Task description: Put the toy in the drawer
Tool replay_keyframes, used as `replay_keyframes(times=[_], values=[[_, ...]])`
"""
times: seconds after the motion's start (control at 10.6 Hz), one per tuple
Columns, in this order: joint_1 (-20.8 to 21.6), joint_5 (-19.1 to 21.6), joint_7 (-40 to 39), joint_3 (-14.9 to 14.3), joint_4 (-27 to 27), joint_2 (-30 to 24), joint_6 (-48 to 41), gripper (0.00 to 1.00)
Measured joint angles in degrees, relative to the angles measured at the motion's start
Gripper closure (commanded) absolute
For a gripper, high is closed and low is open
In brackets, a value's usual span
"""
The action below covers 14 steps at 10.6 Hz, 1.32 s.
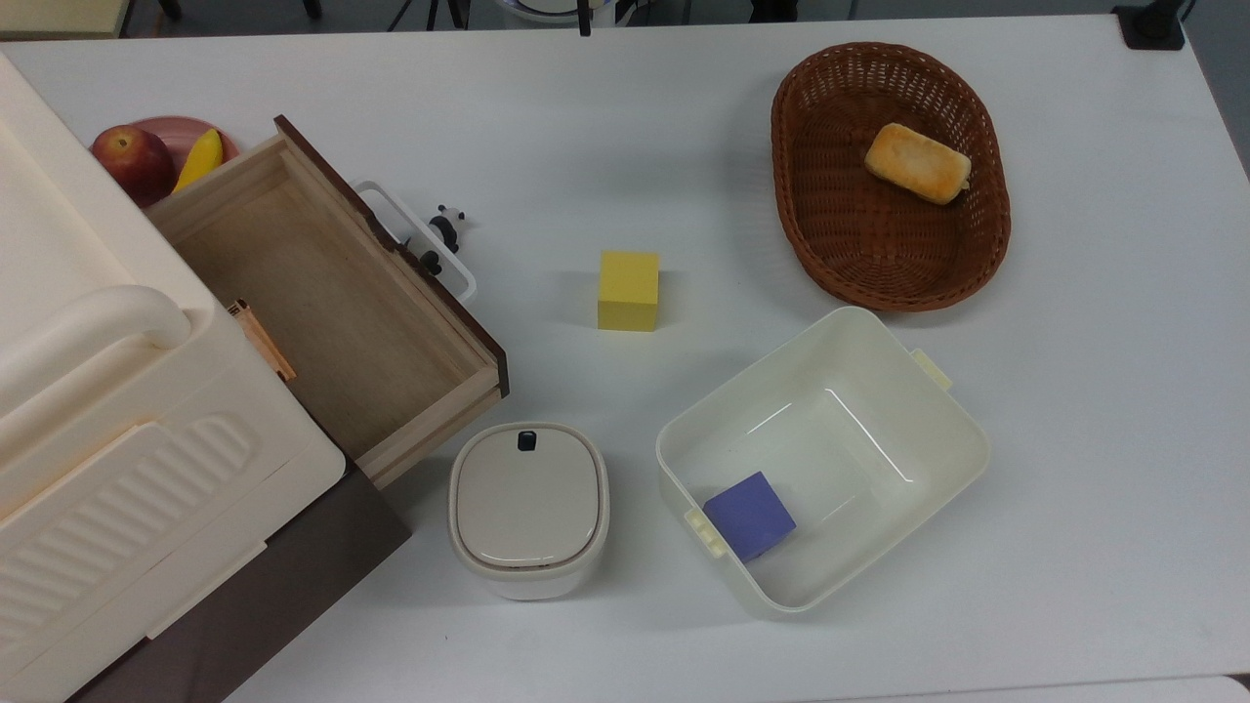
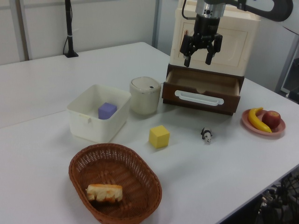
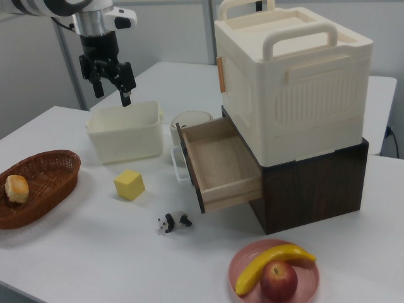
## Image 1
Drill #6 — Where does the small panda toy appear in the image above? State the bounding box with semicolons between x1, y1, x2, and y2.
418;203;467;276

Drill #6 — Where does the open wooden drawer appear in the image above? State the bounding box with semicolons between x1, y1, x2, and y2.
145;115;511;491

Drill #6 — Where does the black tripod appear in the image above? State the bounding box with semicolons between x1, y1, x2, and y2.
389;0;472;32

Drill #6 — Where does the yellow cube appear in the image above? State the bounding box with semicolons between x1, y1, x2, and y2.
597;250;662;333

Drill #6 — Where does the brown wicker basket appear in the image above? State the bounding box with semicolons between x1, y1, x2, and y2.
770;41;1013;313

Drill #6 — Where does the toasted bread piece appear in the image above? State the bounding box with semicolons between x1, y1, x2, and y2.
863;122;973;206

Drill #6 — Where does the yellow banana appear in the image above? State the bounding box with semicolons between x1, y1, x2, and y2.
172;128;225;194

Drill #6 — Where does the pink plate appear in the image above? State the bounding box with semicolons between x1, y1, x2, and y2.
93;115;241;196

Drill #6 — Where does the small brown wooden strip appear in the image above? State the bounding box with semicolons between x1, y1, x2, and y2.
227;298;297;382

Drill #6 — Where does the red apple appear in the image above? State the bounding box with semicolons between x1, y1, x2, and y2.
90;124;178;209

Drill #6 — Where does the cream lidded canister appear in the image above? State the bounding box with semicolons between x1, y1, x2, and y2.
447;421;611;601

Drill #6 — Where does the purple cube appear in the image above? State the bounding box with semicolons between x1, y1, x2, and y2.
703;471;798;563

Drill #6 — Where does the beige side table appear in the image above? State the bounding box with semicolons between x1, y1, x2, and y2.
0;0;134;40

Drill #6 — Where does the white plastic bin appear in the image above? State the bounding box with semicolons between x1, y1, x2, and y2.
655;306;992;618

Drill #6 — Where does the cream plastic cabinet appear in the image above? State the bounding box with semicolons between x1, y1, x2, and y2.
0;49;348;703

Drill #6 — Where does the white drawer handle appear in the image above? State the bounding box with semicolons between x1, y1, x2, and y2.
354;180;479;302

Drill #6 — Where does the dark brown cabinet frame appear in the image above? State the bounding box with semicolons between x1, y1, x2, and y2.
68;459;413;703

